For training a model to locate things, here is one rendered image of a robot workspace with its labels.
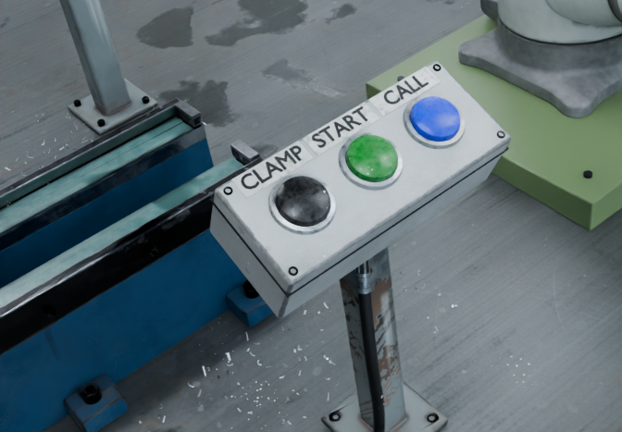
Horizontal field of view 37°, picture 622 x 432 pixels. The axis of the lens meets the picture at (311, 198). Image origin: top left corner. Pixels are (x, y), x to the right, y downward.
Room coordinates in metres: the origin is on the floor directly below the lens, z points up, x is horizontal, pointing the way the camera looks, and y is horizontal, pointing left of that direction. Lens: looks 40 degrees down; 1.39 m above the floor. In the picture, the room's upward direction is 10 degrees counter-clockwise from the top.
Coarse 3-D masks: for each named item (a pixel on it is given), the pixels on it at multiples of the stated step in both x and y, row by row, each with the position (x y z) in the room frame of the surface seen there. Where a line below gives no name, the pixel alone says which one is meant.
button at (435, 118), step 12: (432, 96) 0.45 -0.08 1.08; (420, 108) 0.44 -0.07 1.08; (432, 108) 0.44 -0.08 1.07; (444, 108) 0.44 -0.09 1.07; (420, 120) 0.44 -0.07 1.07; (432, 120) 0.44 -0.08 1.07; (444, 120) 0.44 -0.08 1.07; (456, 120) 0.44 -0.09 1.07; (420, 132) 0.43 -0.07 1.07; (432, 132) 0.43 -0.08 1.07; (444, 132) 0.43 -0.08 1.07; (456, 132) 0.43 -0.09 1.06
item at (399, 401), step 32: (384, 256) 0.43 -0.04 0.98; (352, 288) 0.42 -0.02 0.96; (384, 288) 0.42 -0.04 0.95; (352, 320) 0.43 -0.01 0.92; (384, 320) 0.42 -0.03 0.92; (352, 352) 0.43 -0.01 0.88; (384, 352) 0.42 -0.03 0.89; (384, 384) 0.42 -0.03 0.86; (352, 416) 0.44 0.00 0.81; (384, 416) 0.38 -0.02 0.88; (416, 416) 0.43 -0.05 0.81
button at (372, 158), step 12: (360, 144) 0.42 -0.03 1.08; (372, 144) 0.42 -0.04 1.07; (384, 144) 0.42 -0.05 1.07; (348, 156) 0.41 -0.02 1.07; (360, 156) 0.41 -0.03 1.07; (372, 156) 0.41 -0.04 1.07; (384, 156) 0.41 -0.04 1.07; (396, 156) 0.41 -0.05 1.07; (360, 168) 0.40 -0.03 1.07; (372, 168) 0.40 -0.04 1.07; (384, 168) 0.40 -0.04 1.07; (372, 180) 0.40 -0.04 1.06
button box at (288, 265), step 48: (384, 96) 0.46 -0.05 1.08; (336, 144) 0.42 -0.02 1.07; (432, 144) 0.42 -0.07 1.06; (480, 144) 0.43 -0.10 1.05; (240, 192) 0.39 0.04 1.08; (336, 192) 0.40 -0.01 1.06; (384, 192) 0.40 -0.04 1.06; (432, 192) 0.40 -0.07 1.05; (240, 240) 0.38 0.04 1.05; (288, 240) 0.37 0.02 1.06; (336, 240) 0.37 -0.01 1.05; (384, 240) 0.39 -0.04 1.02; (288, 288) 0.35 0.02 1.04
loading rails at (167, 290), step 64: (128, 128) 0.70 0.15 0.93; (192, 128) 0.69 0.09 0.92; (0, 192) 0.63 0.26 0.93; (64, 192) 0.63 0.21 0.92; (128, 192) 0.65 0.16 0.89; (192, 192) 0.60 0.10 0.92; (0, 256) 0.59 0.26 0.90; (64, 256) 0.55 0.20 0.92; (128, 256) 0.54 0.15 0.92; (192, 256) 0.57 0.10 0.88; (0, 320) 0.48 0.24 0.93; (64, 320) 0.51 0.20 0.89; (128, 320) 0.53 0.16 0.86; (192, 320) 0.56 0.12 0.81; (256, 320) 0.55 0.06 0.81; (0, 384) 0.47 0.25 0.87; (64, 384) 0.49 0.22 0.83
